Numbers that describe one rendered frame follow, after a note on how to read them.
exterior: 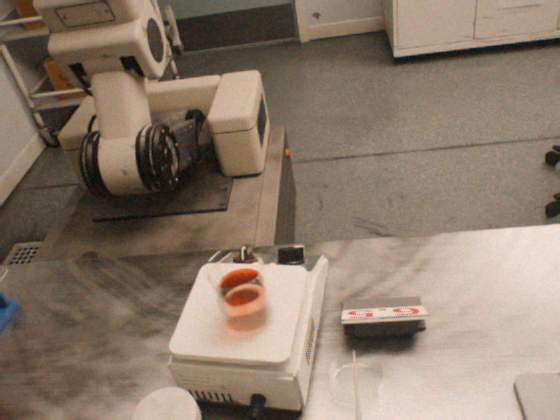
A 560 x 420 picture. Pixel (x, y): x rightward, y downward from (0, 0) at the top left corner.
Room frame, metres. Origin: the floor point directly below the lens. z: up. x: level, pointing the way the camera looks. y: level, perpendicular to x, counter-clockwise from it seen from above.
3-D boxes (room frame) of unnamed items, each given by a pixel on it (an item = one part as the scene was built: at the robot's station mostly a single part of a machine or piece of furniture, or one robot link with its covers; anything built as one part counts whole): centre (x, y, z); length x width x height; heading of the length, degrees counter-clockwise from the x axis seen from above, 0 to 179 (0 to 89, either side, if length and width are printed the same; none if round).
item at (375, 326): (0.36, -0.09, 0.77); 0.09 x 0.06 x 0.04; 79
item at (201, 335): (0.35, 0.05, 0.83); 0.12 x 0.12 x 0.01; 71
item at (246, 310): (0.33, 0.05, 0.87); 0.06 x 0.05 x 0.08; 149
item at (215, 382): (0.37, 0.05, 0.79); 0.22 x 0.13 x 0.08; 161
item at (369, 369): (0.29, -0.04, 0.76); 0.06 x 0.06 x 0.02
